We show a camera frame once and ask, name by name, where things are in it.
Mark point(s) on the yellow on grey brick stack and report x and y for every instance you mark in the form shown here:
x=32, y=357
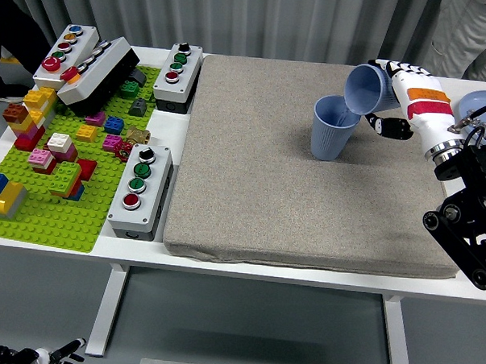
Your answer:
x=8, y=196

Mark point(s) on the grey control box black base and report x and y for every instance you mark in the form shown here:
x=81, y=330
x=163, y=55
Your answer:
x=107, y=63

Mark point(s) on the red toy brick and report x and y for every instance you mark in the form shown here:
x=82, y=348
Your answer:
x=88, y=168

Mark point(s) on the grey five-button control box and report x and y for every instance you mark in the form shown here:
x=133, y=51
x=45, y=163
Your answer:
x=86, y=38

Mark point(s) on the yellow toy brick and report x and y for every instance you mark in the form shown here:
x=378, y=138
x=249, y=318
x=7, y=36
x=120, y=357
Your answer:
x=86, y=133

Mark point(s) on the grey pleated curtain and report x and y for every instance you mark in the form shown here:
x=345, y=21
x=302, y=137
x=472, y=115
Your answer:
x=153, y=13

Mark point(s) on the grey-brown fabric mat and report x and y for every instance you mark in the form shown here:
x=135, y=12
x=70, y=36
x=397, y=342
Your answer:
x=267, y=171

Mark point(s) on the pink white red brick stack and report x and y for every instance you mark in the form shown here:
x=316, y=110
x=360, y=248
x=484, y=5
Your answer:
x=40, y=157

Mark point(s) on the magenta toy brick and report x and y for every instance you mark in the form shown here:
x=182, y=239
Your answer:
x=95, y=119
x=111, y=142

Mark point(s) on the white on magenta brick stack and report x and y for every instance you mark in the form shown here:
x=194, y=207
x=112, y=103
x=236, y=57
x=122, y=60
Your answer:
x=60, y=142

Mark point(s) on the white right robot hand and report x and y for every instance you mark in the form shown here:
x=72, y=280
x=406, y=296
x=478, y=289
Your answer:
x=435, y=128

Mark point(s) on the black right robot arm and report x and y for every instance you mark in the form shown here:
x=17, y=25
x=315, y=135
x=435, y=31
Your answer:
x=477, y=168

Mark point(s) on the dark grey sloped brick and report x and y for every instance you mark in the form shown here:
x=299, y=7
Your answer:
x=138, y=107

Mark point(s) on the blue ribbed plastic cup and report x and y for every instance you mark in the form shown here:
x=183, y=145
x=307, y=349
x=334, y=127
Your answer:
x=329, y=141
x=364, y=90

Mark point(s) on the dark grey curved brick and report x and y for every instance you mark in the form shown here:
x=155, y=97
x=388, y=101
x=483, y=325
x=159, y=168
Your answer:
x=138, y=77

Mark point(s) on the green toy brick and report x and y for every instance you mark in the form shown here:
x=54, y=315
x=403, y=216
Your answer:
x=130, y=89

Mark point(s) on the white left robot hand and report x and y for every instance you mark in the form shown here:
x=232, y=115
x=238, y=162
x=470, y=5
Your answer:
x=41, y=356

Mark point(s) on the grey four-button control box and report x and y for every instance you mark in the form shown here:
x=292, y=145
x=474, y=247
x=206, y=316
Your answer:
x=161, y=166
x=191, y=67

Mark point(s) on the green orange blue brick stack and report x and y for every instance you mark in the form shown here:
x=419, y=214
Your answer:
x=66, y=174

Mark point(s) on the multicoloured brick tower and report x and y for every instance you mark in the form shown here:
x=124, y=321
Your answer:
x=31, y=128

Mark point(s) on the green studded baseplate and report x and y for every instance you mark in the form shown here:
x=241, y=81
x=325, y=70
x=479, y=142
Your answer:
x=63, y=222

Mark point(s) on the small silver bearing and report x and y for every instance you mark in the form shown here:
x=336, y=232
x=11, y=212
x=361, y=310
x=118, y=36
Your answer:
x=470, y=112

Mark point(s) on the blue toy brick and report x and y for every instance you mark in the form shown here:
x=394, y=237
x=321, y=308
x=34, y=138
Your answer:
x=114, y=125

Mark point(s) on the white table leg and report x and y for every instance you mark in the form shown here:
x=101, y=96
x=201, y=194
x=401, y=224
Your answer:
x=397, y=338
x=106, y=305

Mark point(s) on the brass valve red handwheel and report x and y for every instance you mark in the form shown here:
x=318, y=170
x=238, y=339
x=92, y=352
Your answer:
x=138, y=135

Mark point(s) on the light blue plate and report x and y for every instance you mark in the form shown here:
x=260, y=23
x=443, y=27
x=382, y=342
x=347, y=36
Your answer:
x=472, y=99

